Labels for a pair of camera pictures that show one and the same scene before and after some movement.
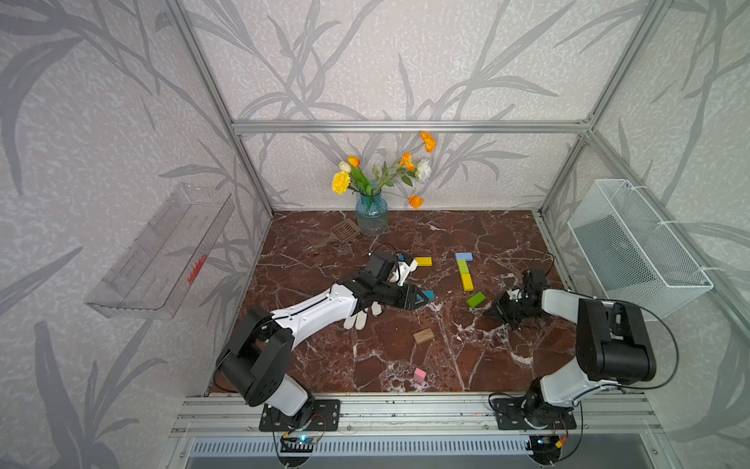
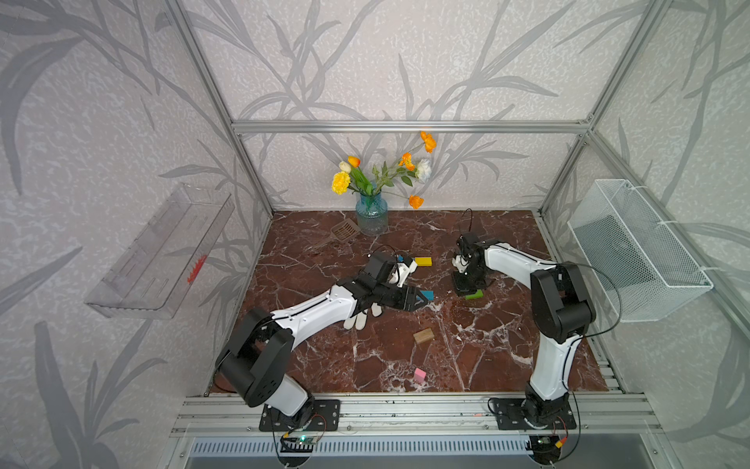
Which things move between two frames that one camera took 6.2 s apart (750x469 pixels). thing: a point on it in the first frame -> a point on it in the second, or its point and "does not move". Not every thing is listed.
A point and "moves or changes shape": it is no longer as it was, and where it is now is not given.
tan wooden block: (423, 335) does not move
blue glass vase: (372, 215) does not move
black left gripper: (409, 296) does not move
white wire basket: (633, 254) does not move
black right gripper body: (512, 311) -> (468, 281)
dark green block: (476, 300) moves or changes shape
